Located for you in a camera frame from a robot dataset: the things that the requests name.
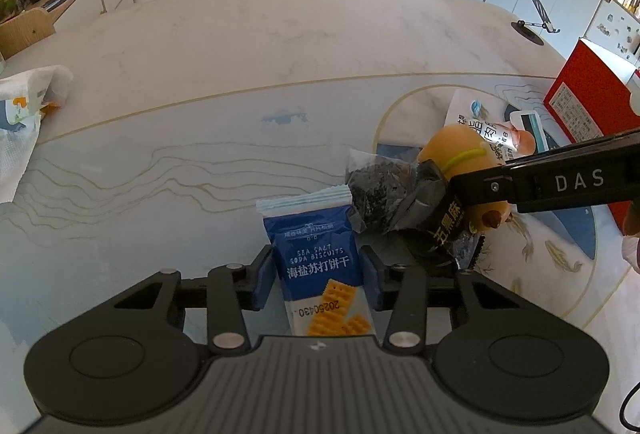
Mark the red cardboard box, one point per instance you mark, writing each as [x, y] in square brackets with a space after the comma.
[590, 79]

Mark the yellow squishy toy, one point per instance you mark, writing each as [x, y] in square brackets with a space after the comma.
[450, 144]

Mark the printed paper towel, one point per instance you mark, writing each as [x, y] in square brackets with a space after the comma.
[30, 104]

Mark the white spout pouch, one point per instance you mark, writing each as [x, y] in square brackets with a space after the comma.
[470, 114]

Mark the white teal packet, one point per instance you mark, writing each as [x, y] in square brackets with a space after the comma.
[530, 126]

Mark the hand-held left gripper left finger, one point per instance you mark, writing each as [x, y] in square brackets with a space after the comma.
[262, 279]

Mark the black phone stand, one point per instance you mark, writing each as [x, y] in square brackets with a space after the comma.
[530, 34]

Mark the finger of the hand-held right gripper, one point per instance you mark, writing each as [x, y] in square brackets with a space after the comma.
[490, 186]

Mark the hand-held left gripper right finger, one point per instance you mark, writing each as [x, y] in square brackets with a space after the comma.
[372, 279]

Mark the clear packet dark contents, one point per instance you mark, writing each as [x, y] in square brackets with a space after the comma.
[372, 189]

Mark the black snack packet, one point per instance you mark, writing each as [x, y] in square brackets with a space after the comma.
[445, 234]

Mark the blue biscuit packet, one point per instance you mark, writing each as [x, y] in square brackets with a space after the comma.
[310, 239]

